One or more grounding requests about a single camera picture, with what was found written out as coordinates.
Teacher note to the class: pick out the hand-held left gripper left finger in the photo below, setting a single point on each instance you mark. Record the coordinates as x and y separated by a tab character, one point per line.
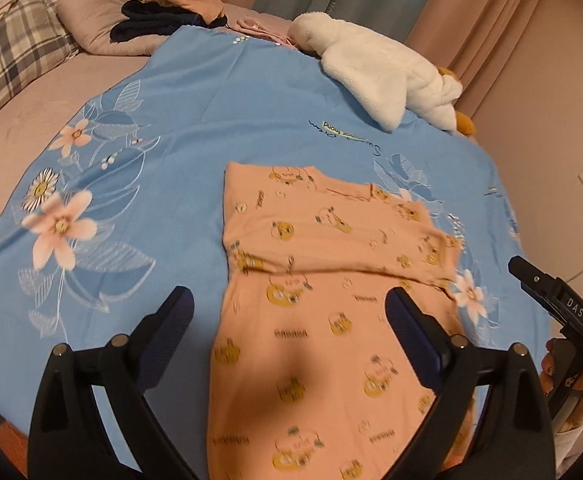
171	330

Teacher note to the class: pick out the blue floral blanket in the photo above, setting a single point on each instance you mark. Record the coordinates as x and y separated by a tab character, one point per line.
196	110

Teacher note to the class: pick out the pink bed sheet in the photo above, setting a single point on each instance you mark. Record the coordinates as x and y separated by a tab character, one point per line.
31	105

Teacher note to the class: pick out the pink pillow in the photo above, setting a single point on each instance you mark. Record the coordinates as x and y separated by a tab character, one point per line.
91	25

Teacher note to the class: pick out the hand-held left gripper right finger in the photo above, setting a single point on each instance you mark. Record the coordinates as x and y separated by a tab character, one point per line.
411	335

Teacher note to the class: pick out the orange cartoon print shirt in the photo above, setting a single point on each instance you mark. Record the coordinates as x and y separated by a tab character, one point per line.
321	260

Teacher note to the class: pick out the person's right forearm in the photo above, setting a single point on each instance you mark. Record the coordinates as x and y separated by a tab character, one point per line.
569	440

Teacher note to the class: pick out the white goose plush toy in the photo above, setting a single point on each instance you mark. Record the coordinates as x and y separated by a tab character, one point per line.
371	70

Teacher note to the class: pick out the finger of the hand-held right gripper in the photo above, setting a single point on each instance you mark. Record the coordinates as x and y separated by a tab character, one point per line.
566	305

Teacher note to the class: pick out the small pink garment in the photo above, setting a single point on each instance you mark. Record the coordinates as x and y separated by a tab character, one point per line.
261	25

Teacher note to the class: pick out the dark navy clothes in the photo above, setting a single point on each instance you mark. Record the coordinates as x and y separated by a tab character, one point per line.
146	22

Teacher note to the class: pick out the plaid pillow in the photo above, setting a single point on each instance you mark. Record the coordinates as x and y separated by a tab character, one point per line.
16	45

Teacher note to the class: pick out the person's right hand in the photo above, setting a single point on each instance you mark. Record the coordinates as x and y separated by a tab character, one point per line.
549	365

